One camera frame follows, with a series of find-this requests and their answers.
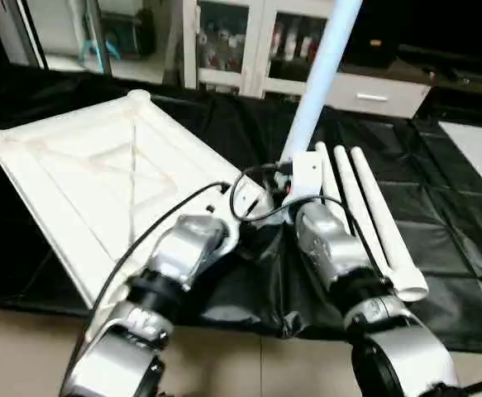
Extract white plastic table leg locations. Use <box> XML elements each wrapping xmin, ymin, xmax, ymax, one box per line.
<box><xmin>350</xmin><ymin>146</ymin><xmax>431</xmax><ymax>304</ymax></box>
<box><xmin>332</xmin><ymin>146</ymin><xmax>394</xmax><ymax>278</ymax></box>
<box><xmin>277</xmin><ymin>0</ymin><xmax>365</xmax><ymax>168</ymax></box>
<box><xmin>313</xmin><ymin>142</ymin><xmax>353</xmax><ymax>224</ymax></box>

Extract white plastic table top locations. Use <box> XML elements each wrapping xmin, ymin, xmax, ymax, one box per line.
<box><xmin>0</xmin><ymin>89</ymin><xmax>276</xmax><ymax>309</ymax></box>

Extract white glass door cabinet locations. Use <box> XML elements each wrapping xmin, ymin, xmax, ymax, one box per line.
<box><xmin>180</xmin><ymin>0</ymin><xmax>341</xmax><ymax>99</ymax></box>

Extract white drawer unit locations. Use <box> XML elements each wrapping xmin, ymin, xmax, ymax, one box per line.
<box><xmin>323</xmin><ymin>71</ymin><xmax>432</xmax><ymax>120</ymax></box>

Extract black box device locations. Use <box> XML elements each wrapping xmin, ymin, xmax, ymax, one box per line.
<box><xmin>343</xmin><ymin>21</ymin><xmax>400</xmax><ymax>69</ymax></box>

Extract teal floor stand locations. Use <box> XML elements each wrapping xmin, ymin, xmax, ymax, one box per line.
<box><xmin>79</xmin><ymin>37</ymin><xmax>119</xmax><ymax>73</ymax></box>

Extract black plastic mat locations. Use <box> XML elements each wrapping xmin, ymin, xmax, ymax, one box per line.
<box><xmin>0</xmin><ymin>62</ymin><xmax>482</xmax><ymax>356</ymax></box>

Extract white side table black legs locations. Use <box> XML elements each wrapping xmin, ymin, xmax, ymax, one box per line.
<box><xmin>437</xmin><ymin>120</ymin><xmax>482</xmax><ymax>201</ymax></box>

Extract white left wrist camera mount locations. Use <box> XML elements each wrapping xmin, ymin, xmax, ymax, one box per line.
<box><xmin>212</xmin><ymin>190</ymin><xmax>265</xmax><ymax>245</ymax></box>

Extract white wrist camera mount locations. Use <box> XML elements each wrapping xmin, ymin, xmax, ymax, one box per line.
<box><xmin>212</xmin><ymin>190</ymin><xmax>265</xmax><ymax>245</ymax></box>
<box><xmin>283</xmin><ymin>151</ymin><xmax>325</xmax><ymax>209</ymax></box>

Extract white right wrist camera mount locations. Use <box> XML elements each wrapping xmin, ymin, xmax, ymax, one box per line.
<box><xmin>283</xmin><ymin>151</ymin><xmax>325</xmax><ymax>209</ymax></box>

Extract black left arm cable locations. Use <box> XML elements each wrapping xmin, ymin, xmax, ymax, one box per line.
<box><xmin>61</xmin><ymin>181</ymin><xmax>235</xmax><ymax>391</ymax></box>

